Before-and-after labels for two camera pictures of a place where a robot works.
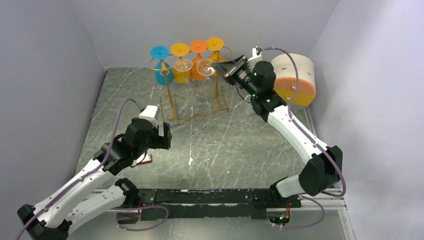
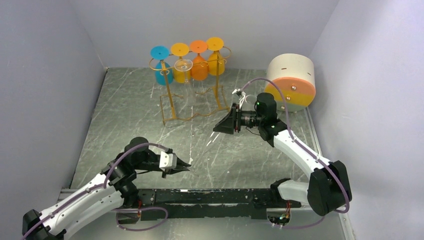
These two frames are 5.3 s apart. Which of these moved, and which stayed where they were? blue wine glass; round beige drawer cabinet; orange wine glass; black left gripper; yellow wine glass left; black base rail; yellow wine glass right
Moved: black left gripper
Stayed: orange wine glass; yellow wine glass left; yellow wine glass right; blue wine glass; black base rail; round beige drawer cabinet
